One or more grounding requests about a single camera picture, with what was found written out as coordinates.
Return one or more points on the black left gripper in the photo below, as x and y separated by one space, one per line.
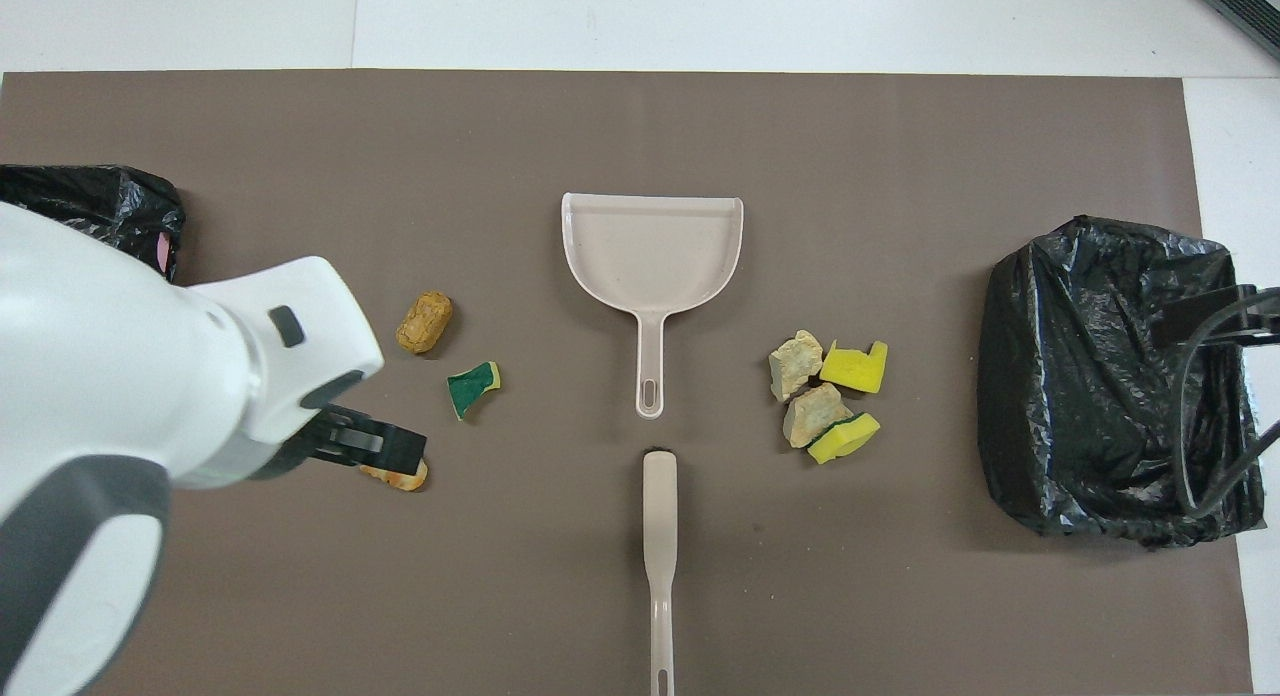
315 441

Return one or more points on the green yellow sponge scrap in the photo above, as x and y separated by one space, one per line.
465 388

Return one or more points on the beige hand brush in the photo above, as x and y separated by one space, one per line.
660 516

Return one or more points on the beige plastic dustpan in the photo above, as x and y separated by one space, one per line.
650 256

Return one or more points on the beige foam chunk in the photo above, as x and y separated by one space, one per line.
812 414
795 364

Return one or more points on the yellow green sponge wedge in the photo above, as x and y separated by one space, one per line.
850 438

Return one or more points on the yellow notched sponge piece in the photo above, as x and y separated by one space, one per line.
852 368

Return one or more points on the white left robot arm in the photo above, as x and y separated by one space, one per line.
100 376

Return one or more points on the black bin bag pink mark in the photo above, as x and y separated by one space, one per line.
120 201

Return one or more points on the brown table mat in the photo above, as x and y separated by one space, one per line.
900 156

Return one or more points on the grey ribbed vent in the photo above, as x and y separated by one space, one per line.
1245 1

